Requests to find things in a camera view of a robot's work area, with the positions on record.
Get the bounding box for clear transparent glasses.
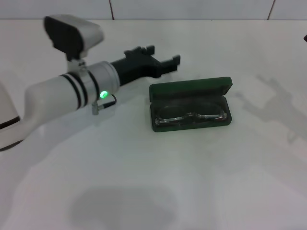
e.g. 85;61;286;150
154;103;228;127

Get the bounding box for green glasses case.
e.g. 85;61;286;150
148;76;233;133

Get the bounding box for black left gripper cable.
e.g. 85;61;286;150
97;93;118;110

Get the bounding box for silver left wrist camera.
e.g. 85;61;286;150
43;14;105;63

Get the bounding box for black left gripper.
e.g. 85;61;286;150
110;45;182;87

